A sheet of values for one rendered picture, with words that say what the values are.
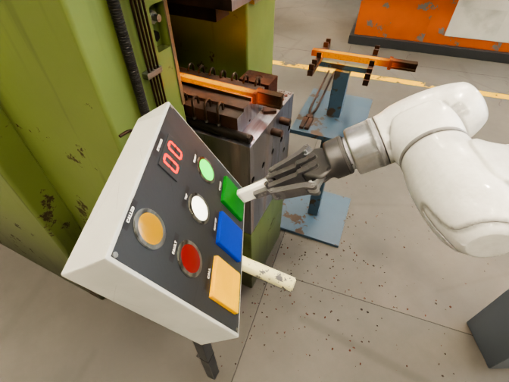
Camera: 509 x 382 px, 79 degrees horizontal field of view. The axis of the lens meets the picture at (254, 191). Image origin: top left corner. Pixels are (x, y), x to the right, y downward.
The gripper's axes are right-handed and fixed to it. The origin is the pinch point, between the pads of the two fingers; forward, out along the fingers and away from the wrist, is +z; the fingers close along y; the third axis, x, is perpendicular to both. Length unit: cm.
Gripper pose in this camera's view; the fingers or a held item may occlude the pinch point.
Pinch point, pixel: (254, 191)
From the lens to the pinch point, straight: 64.4
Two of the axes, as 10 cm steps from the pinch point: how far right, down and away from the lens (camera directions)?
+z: -8.6, 3.4, 3.7
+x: -5.0, -6.1, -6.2
